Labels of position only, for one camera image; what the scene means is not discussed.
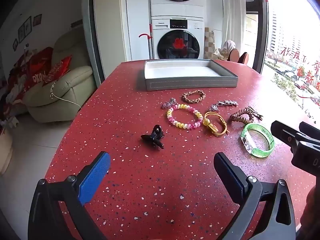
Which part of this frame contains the red printed blanket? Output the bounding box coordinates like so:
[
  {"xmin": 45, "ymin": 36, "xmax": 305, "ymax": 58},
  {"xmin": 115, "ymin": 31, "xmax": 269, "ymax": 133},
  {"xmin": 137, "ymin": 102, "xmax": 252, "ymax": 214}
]
[{"xmin": 0, "ymin": 46, "xmax": 54, "ymax": 120}]

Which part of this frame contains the red handled mop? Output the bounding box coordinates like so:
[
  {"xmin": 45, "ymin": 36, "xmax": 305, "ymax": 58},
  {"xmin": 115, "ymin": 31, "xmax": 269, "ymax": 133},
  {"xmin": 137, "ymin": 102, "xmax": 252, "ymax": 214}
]
[{"xmin": 139, "ymin": 24, "xmax": 154, "ymax": 61}]

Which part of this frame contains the checkered board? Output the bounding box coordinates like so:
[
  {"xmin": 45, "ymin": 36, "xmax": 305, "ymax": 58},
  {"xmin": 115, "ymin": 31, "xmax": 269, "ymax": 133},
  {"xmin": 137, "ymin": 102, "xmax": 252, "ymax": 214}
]
[{"xmin": 204, "ymin": 27, "xmax": 215, "ymax": 59}]

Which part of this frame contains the white cloth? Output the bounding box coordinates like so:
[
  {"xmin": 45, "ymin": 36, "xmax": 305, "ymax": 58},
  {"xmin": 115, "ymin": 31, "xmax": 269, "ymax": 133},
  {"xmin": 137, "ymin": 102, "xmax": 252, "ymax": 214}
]
[{"xmin": 222, "ymin": 40, "xmax": 237, "ymax": 53}]

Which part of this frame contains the white cable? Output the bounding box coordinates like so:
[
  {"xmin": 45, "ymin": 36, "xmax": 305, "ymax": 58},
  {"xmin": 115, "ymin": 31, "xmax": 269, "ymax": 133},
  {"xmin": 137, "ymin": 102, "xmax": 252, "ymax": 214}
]
[{"xmin": 50, "ymin": 80, "xmax": 84, "ymax": 108}]

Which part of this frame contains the grey shallow tray box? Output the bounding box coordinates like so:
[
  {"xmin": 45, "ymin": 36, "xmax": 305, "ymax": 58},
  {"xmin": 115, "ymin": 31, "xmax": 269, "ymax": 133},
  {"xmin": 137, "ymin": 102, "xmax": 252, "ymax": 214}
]
[{"xmin": 144, "ymin": 59, "xmax": 238, "ymax": 92}]

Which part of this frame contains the white tall cabinet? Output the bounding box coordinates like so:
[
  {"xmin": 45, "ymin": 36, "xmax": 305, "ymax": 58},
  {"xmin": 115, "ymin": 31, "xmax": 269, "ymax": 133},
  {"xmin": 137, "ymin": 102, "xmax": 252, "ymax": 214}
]
[{"xmin": 120, "ymin": 0, "xmax": 153, "ymax": 62}]

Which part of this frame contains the green transparent bangle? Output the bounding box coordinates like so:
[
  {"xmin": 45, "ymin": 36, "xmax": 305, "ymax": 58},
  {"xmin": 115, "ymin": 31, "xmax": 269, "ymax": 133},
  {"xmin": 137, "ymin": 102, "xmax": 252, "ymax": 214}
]
[{"xmin": 240, "ymin": 123, "xmax": 275, "ymax": 158}]

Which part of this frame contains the black claw hair clip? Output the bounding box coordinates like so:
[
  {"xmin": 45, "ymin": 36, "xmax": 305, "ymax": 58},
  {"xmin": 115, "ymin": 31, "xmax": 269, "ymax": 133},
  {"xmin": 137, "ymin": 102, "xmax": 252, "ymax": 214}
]
[{"xmin": 140, "ymin": 124, "xmax": 166, "ymax": 150}]

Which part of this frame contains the red cushion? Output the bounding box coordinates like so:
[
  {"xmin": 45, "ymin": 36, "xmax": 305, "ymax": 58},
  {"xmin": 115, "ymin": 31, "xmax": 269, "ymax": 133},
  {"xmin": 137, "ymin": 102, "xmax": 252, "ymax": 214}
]
[{"xmin": 44, "ymin": 54, "xmax": 73, "ymax": 85}]

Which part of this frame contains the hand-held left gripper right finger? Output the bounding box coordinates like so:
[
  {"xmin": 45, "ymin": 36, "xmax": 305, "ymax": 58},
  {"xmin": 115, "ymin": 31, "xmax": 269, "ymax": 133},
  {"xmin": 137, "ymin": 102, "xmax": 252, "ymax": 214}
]
[{"xmin": 214, "ymin": 152, "xmax": 297, "ymax": 240}]

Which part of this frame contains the silver star hair clip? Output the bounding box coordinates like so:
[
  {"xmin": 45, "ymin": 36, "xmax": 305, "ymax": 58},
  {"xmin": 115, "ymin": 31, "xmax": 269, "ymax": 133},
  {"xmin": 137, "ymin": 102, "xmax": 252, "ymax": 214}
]
[{"xmin": 209, "ymin": 100, "xmax": 238, "ymax": 112}]

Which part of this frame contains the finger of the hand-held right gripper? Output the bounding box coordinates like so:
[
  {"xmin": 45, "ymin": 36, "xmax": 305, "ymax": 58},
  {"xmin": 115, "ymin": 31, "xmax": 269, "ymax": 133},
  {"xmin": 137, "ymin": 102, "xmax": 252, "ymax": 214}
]
[
  {"xmin": 299, "ymin": 122, "xmax": 320, "ymax": 141},
  {"xmin": 271, "ymin": 120, "xmax": 299, "ymax": 152}
]

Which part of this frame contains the beige metal hair clip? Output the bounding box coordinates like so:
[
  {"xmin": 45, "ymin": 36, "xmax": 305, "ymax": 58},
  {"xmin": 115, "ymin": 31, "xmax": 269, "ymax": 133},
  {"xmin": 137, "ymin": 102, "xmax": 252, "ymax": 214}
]
[{"xmin": 246, "ymin": 107, "xmax": 264, "ymax": 120}]

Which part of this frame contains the pink yellow bead bracelet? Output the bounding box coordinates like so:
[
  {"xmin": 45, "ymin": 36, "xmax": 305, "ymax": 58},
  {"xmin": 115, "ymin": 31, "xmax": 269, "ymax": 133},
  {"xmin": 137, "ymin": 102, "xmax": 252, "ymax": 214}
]
[{"xmin": 166, "ymin": 104, "xmax": 203, "ymax": 130}]

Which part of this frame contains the yellow cord bracelet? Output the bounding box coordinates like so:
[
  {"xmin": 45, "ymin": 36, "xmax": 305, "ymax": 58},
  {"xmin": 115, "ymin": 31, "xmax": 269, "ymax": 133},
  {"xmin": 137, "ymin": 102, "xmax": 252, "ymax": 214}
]
[{"xmin": 204, "ymin": 111, "xmax": 229, "ymax": 137}]

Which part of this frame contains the brown spiral hair tie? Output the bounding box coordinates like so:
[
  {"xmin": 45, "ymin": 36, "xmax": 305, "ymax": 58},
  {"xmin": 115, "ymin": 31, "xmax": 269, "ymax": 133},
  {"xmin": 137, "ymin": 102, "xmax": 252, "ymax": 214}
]
[{"xmin": 229, "ymin": 106, "xmax": 253, "ymax": 125}]

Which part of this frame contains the cream leather sofa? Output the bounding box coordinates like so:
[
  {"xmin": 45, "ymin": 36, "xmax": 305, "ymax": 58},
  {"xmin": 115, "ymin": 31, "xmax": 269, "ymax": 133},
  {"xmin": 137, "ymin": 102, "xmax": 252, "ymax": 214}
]
[{"xmin": 24, "ymin": 32, "xmax": 97, "ymax": 123}]

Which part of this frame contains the cream footstool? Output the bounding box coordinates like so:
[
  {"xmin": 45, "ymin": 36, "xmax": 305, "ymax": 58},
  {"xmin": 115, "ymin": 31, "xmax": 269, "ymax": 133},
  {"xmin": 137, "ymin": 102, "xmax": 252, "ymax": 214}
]
[{"xmin": 0, "ymin": 130, "xmax": 13, "ymax": 175}]

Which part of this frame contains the white washing machine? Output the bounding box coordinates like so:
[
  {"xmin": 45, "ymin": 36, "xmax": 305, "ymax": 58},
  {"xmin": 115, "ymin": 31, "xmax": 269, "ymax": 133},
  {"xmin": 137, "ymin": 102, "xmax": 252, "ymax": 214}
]
[{"xmin": 151, "ymin": 16, "xmax": 205, "ymax": 61}]

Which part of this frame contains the silver heart charm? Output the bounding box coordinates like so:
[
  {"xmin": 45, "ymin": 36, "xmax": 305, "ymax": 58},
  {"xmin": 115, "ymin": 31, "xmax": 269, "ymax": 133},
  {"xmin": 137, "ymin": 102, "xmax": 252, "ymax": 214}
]
[{"xmin": 161, "ymin": 98, "xmax": 178, "ymax": 109}]

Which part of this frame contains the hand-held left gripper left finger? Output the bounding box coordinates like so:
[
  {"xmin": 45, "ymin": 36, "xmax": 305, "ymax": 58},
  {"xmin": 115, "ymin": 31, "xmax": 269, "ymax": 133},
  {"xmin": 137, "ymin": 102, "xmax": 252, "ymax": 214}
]
[{"xmin": 28, "ymin": 151, "xmax": 112, "ymax": 240}]

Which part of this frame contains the brown braided bracelet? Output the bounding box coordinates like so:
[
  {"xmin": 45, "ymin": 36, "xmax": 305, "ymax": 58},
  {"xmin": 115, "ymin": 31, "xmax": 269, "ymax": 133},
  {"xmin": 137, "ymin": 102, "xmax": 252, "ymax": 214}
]
[{"xmin": 182, "ymin": 90, "xmax": 206, "ymax": 104}]

